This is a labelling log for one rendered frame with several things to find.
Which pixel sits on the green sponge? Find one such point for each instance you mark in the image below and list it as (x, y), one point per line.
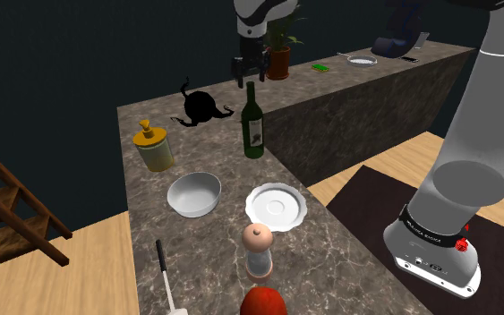
(320, 67)

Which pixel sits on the green wine bottle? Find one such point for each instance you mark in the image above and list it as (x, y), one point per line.
(252, 131)

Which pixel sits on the black phone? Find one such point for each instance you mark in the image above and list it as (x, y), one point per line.
(408, 59)

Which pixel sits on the wooden pepper mill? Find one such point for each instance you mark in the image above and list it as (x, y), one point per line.
(258, 248)

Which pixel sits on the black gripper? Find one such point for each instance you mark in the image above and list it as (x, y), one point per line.
(250, 50)

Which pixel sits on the white scalloped plate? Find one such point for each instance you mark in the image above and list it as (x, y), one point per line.
(275, 207)

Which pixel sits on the potted green plant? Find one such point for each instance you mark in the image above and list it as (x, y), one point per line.
(278, 63)

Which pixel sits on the grey frying pan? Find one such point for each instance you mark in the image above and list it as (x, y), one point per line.
(362, 60)

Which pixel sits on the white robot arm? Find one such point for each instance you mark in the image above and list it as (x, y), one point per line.
(474, 131)

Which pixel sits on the yellow soap dispenser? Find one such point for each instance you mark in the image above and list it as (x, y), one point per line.
(155, 152)

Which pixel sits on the brown wooden ladder shelf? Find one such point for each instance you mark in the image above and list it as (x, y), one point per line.
(11, 218)

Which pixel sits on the black round teapot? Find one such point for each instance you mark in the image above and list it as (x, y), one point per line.
(199, 107)

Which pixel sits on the dark blue appliance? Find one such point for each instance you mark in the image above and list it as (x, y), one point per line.
(393, 45)

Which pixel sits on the silver tablet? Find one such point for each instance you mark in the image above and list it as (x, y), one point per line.
(421, 40)

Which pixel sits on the dark robot stand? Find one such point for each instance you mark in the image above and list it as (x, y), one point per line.
(365, 205)

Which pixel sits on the red round object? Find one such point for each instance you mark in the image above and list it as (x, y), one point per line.
(263, 303)

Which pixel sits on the white bowl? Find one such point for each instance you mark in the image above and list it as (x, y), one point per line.
(192, 196)

